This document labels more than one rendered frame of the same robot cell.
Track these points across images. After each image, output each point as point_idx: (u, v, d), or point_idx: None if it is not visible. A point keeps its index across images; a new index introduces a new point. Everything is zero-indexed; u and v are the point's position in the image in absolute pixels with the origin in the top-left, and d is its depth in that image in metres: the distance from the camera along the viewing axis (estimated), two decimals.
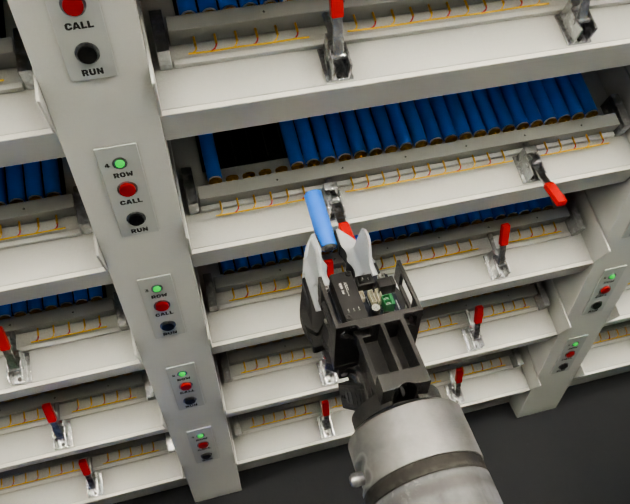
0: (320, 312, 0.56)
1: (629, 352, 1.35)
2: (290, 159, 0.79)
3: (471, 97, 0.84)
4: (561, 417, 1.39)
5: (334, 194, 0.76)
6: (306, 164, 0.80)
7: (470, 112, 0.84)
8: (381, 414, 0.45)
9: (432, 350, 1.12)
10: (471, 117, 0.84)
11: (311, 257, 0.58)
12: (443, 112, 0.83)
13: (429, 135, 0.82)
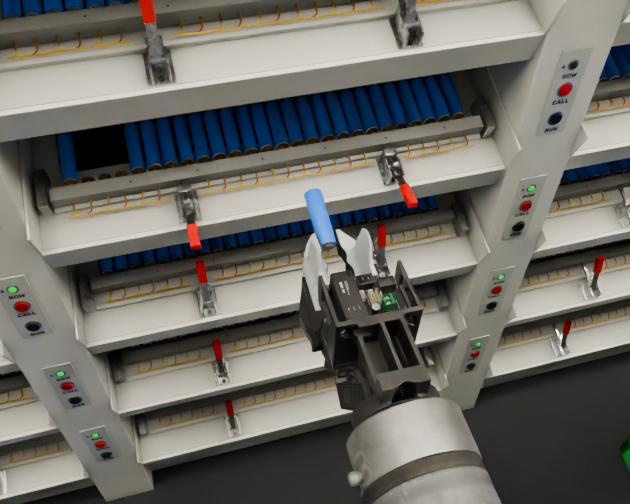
0: (320, 311, 0.56)
1: (542, 352, 1.35)
2: (147, 161, 0.80)
3: (335, 100, 0.85)
4: (478, 417, 1.40)
5: (185, 196, 0.77)
6: (165, 166, 0.81)
7: (333, 114, 0.85)
8: (380, 413, 0.45)
9: None
10: (334, 119, 0.84)
11: (311, 256, 0.58)
12: (306, 115, 0.84)
13: (290, 137, 0.83)
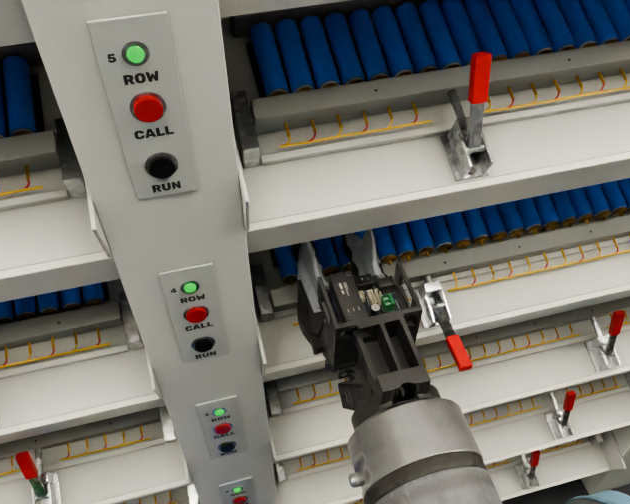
0: (318, 313, 0.56)
1: None
2: (380, 251, 0.65)
3: None
4: None
5: (438, 298, 0.62)
6: (398, 255, 0.66)
7: (591, 188, 0.70)
8: (380, 414, 0.45)
9: (513, 439, 0.97)
10: (592, 194, 0.69)
11: (306, 259, 0.58)
12: None
13: (543, 217, 0.68)
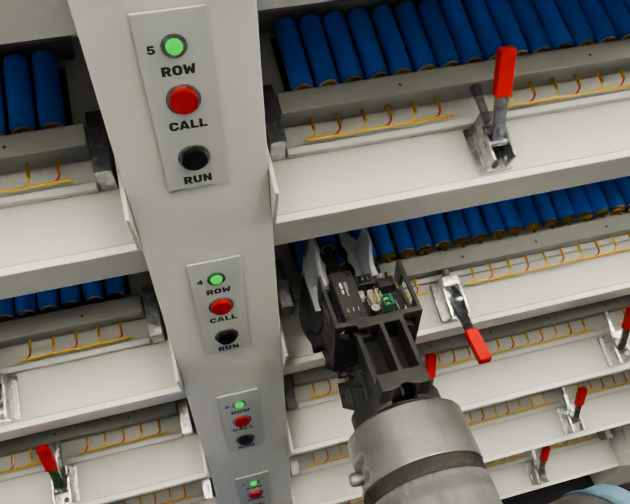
0: (320, 312, 0.56)
1: None
2: (398, 245, 0.65)
3: None
4: None
5: (456, 292, 0.63)
6: (416, 250, 0.66)
7: (606, 183, 0.70)
8: (380, 414, 0.45)
9: (524, 434, 0.98)
10: (607, 189, 0.70)
11: (310, 257, 0.58)
12: None
13: (559, 212, 0.69)
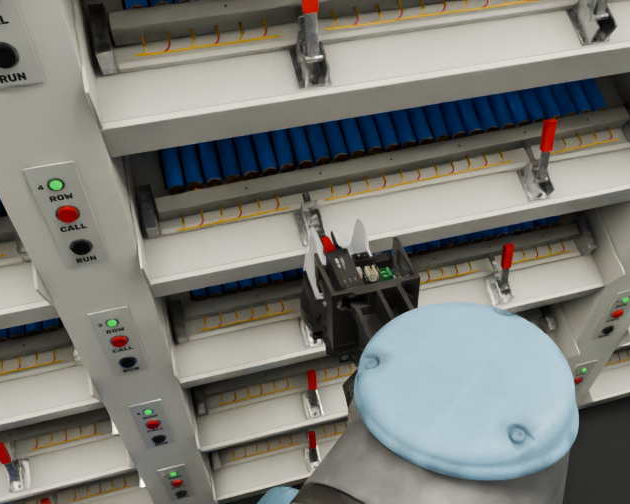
0: (320, 300, 0.56)
1: None
2: (261, 164, 0.70)
3: None
4: None
5: (312, 212, 0.67)
6: (280, 169, 0.71)
7: (464, 109, 0.75)
8: None
9: None
10: (465, 115, 0.75)
11: (311, 248, 0.58)
12: (434, 109, 0.74)
13: (418, 135, 0.73)
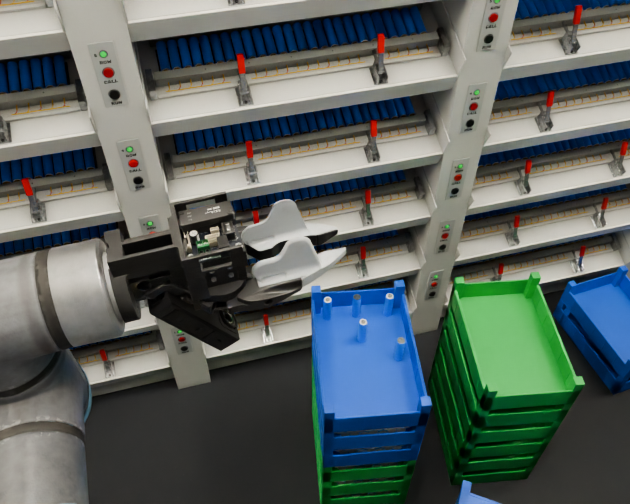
0: (241, 237, 0.62)
1: (254, 338, 1.79)
2: None
3: None
4: (212, 388, 1.83)
5: None
6: None
7: (1, 169, 1.28)
8: (94, 240, 0.56)
9: None
10: (1, 172, 1.28)
11: (286, 214, 0.61)
12: None
13: None
